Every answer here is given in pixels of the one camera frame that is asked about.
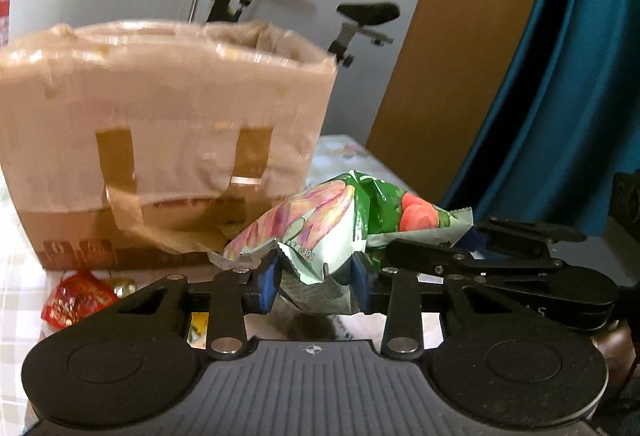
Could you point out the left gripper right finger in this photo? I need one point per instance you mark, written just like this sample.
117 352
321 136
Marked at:
395 292

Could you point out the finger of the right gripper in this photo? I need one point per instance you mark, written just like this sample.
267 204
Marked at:
493 229
440 261

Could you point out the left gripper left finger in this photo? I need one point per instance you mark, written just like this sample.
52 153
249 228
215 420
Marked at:
235 294

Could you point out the green flower chip bag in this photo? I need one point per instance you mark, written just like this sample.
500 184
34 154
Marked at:
319 229

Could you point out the gold foil snack packet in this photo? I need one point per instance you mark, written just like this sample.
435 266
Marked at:
123 287

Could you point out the red snack packet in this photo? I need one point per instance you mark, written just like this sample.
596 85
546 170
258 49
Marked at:
75 298

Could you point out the yellow candy packet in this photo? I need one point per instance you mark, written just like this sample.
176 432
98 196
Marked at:
198 330

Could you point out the person's hand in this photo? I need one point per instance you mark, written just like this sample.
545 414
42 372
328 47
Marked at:
617 349

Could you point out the teal curtain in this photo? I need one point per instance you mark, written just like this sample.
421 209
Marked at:
564 121

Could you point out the cardboard box with plastic liner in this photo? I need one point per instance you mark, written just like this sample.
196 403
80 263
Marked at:
137 144

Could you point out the wooden door panel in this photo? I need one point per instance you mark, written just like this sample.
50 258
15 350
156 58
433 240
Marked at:
449 69

